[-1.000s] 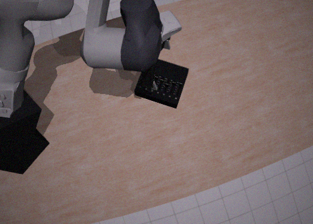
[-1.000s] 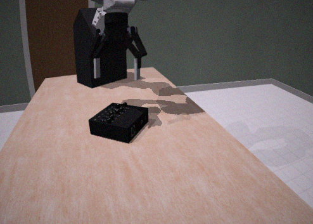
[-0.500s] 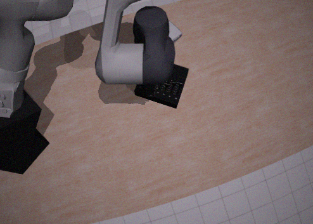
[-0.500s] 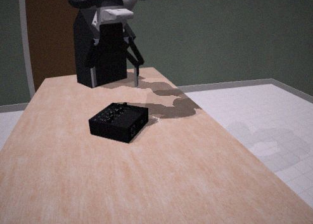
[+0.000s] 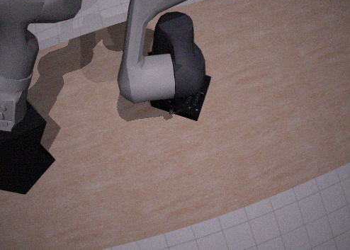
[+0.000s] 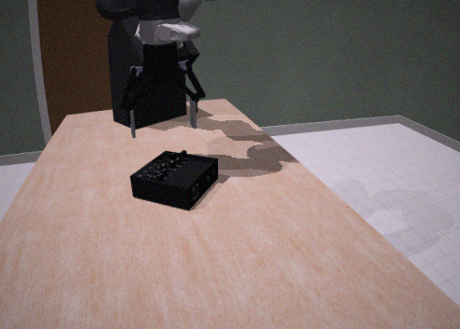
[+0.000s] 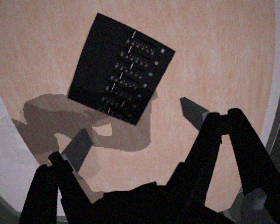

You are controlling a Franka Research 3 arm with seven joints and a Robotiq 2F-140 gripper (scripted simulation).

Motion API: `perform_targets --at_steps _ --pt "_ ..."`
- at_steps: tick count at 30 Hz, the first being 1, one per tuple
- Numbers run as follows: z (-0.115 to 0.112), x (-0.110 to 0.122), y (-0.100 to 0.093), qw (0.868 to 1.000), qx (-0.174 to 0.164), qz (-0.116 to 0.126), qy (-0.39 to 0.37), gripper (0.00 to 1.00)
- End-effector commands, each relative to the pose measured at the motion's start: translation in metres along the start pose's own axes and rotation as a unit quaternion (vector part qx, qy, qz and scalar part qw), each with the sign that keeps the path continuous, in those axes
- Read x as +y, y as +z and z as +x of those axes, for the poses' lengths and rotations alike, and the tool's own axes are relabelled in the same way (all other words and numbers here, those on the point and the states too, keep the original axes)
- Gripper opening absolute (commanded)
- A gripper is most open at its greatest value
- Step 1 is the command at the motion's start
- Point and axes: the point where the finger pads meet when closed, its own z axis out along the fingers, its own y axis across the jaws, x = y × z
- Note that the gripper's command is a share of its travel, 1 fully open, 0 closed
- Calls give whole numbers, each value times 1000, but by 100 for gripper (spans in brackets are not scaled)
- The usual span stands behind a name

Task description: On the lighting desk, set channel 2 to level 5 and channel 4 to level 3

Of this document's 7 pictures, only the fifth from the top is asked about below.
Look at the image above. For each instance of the black lighting desk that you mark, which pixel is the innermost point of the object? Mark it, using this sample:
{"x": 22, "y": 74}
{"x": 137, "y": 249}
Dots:
{"x": 192, "y": 104}

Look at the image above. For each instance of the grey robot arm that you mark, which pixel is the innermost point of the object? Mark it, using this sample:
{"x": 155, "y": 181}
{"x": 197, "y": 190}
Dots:
{"x": 178, "y": 71}

